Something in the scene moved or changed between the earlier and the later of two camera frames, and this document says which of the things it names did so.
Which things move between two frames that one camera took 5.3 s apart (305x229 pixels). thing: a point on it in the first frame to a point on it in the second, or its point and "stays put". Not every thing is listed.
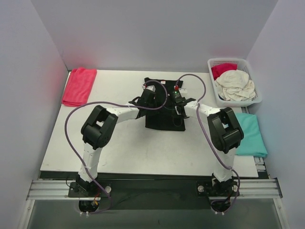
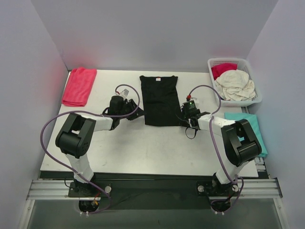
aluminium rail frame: [249, 189] stays put
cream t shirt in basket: [235, 85] stays put
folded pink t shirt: [78, 86] stays put
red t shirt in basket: [218, 69] stays put
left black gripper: [147, 96] to [131, 109]
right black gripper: [177, 99] to [186, 116]
